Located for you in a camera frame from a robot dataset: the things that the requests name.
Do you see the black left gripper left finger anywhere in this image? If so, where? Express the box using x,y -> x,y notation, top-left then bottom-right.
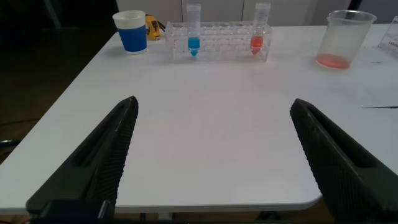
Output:
25,95 -> 139,218

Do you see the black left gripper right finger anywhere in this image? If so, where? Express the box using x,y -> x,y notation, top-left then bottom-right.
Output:
289,98 -> 398,224

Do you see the clear plastic beaker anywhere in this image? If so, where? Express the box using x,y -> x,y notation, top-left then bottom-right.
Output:
315,9 -> 377,70

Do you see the clear acrylic test tube rack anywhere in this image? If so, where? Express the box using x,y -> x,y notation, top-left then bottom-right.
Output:
164,21 -> 273,63
378,15 -> 398,58

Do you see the test tube with blue liquid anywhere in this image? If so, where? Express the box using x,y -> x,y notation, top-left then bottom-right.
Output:
186,3 -> 202,58

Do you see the test tube with red liquid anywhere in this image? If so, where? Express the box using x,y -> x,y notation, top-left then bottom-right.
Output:
249,2 -> 271,56

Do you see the grey metal chair base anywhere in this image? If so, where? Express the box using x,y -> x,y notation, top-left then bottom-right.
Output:
0,139 -> 21,149

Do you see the blue white paper cup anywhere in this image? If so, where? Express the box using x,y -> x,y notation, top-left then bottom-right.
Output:
112,10 -> 148,55

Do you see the yellow tape measure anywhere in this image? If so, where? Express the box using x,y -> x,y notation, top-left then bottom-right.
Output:
145,14 -> 166,42

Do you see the black floor cable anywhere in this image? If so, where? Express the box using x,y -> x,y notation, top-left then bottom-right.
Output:
0,119 -> 40,127

